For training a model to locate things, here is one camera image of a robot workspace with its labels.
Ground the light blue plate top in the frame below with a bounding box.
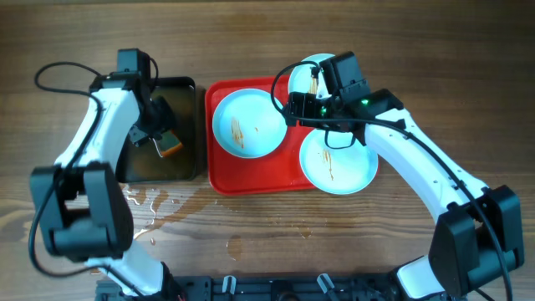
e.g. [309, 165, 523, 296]
[288, 54, 334, 99]

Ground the light blue plate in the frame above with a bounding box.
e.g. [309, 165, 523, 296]
[211, 89, 288, 159]
[299, 129, 379, 195]
[288, 54, 334, 99]

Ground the orange green sponge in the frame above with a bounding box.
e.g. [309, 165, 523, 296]
[156, 130, 183, 157]

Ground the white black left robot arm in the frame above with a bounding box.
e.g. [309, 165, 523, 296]
[28, 69, 185, 300]

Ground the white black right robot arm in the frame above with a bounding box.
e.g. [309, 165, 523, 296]
[283, 89, 524, 300]

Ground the black water tray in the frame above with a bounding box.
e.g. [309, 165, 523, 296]
[115, 77, 197, 183]

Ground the red plastic tray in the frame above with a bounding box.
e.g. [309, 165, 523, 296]
[205, 77, 314, 196]

